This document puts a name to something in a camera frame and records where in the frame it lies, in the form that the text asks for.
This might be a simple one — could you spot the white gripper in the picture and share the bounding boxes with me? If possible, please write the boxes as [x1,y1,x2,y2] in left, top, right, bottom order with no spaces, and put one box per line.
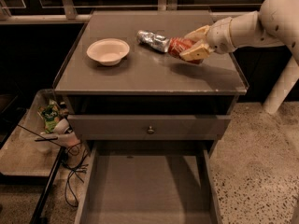
[179,17,236,62]

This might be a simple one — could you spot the red coke can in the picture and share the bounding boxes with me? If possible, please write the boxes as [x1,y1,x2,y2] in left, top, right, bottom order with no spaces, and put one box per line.
[167,37,194,60]

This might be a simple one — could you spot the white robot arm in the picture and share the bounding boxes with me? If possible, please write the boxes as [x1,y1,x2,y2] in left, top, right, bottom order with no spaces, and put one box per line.
[189,0,299,224]

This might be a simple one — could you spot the silver crushed can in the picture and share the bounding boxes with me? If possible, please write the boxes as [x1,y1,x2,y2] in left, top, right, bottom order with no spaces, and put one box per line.
[136,30,170,53]

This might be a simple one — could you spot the grey drawer cabinet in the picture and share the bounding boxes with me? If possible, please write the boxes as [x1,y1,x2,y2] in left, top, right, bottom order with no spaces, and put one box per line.
[51,9,249,157]

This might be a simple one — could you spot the top drawer with knob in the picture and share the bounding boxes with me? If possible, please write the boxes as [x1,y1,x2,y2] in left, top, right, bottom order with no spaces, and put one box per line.
[68,115,230,141]

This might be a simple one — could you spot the open middle drawer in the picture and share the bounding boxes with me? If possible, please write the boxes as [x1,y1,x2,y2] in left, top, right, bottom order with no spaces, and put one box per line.
[74,141,222,224]

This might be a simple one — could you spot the white paper bowl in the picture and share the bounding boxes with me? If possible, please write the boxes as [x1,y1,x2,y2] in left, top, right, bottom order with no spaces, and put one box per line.
[86,38,130,66]

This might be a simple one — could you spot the metal railing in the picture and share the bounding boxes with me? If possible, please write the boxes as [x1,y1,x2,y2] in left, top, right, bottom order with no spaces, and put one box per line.
[0,0,299,26]

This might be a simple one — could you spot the white cup in bin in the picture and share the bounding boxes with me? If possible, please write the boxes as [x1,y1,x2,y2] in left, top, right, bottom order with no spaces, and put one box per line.
[53,119,69,134]

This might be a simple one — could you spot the green snack bag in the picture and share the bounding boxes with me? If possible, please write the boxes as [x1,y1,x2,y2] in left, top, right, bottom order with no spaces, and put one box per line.
[38,100,62,133]

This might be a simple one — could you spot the black cables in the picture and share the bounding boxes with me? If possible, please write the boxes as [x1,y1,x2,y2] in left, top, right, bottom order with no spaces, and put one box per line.
[17,124,90,208]

